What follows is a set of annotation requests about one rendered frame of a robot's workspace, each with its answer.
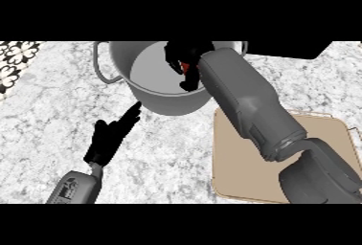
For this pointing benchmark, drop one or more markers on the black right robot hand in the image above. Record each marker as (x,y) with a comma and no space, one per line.
(181,54)

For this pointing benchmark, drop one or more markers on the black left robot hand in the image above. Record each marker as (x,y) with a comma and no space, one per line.
(110,137)

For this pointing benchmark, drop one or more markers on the red bell pepper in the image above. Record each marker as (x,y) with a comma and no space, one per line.
(185,67)

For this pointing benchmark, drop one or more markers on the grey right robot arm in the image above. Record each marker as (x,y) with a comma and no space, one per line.
(264,127)

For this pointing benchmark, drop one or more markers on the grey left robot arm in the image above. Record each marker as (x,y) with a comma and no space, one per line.
(77,186)

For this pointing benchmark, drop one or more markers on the grey metal pot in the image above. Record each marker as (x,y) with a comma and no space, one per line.
(156,86)

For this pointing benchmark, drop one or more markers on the beige tray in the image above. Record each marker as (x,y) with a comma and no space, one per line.
(246,159)

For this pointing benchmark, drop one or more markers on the black appliance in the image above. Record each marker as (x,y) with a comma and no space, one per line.
(287,48)

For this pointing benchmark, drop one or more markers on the black and white patterned tile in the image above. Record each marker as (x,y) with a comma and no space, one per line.
(14,63)

